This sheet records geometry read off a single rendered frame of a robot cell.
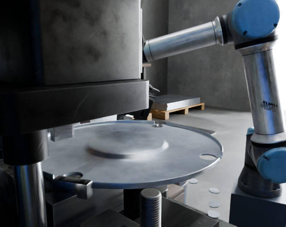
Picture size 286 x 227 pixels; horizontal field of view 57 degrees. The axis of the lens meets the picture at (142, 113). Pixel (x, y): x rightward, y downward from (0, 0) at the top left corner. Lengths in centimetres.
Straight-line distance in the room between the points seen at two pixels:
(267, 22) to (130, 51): 53
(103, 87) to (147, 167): 13
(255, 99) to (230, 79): 439
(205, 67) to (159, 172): 515
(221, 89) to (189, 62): 88
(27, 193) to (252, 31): 67
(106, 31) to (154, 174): 17
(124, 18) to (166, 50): 64
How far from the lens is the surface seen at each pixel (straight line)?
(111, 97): 25
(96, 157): 37
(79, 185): 27
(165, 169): 33
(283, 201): 104
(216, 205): 53
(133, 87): 27
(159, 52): 93
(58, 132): 31
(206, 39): 92
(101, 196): 30
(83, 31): 26
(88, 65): 26
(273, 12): 79
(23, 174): 23
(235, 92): 518
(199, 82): 551
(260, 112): 82
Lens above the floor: 91
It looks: 12 degrees down
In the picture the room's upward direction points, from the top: straight up
